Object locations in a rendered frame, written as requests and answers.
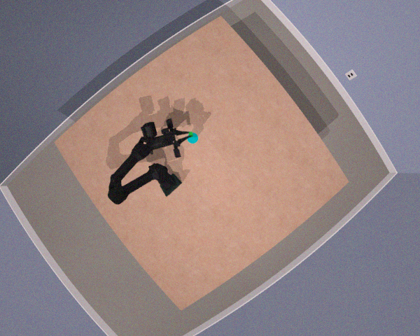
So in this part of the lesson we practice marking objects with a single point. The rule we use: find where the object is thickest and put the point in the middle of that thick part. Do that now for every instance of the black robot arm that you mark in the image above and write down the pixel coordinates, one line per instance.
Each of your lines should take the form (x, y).
(118, 193)

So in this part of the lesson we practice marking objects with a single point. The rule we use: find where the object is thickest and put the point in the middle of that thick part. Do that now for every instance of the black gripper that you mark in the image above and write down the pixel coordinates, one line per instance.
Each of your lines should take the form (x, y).
(176, 142)

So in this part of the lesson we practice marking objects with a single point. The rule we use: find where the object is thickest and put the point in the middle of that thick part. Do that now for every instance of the cyan circle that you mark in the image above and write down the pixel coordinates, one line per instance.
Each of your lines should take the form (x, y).
(193, 139)

